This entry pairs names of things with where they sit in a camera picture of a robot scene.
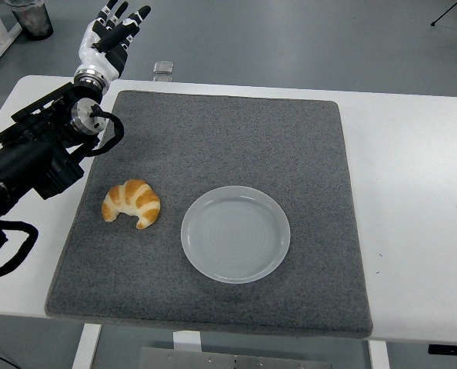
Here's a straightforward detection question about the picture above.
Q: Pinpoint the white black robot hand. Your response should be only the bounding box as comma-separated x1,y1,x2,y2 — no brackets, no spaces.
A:
74,0,152,82

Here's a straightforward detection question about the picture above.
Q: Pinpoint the golden croissant bread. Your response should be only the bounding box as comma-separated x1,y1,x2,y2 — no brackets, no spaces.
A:
101,178,162,230

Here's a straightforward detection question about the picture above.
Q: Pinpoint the light grey round plate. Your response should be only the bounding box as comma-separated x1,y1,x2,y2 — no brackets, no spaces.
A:
180,185,292,284

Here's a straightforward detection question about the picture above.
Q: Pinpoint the grey metal plate with screws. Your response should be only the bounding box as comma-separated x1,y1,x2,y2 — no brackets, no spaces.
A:
138,347,333,369

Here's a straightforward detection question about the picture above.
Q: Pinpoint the black waste bin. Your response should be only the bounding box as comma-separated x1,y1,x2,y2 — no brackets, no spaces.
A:
4,0,55,41

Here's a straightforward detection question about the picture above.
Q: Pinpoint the grey felt mat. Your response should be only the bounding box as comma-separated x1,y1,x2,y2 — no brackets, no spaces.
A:
44,89,374,339

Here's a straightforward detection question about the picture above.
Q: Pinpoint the white table leg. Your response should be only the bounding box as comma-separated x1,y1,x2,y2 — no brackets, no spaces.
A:
71,323,103,369
368,340,390,369

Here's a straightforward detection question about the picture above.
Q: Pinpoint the black tripod leg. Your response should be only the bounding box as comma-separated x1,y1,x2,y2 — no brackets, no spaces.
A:
430,0,457,27

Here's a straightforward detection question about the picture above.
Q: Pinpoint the black table control panel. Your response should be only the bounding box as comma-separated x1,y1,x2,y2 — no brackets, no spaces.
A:
428,344,457,356

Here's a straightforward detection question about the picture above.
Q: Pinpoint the white table bracket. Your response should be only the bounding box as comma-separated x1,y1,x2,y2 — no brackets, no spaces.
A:
172,331,202,351

